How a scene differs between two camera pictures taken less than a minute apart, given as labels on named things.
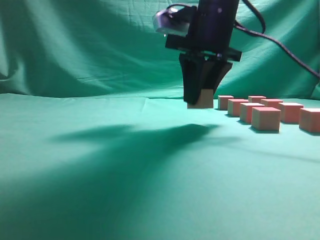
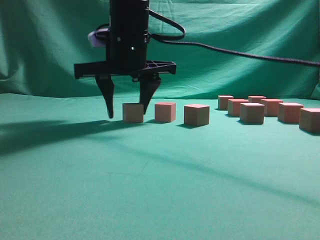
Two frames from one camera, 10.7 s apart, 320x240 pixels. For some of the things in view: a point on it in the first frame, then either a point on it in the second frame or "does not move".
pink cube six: (234, 106) does not move
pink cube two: (267, 119) -> (165, 111)
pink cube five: (290, 112) does not move
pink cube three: (309, 119) -> (133, 112)
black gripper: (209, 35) -> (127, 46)
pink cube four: (246, 111) does not move
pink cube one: (205, 100) -> (197, 115)
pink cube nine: (255, 99) does not move
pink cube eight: (223, 101) does not move
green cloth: (97, 143) does not move
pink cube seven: (270, 102) does not move
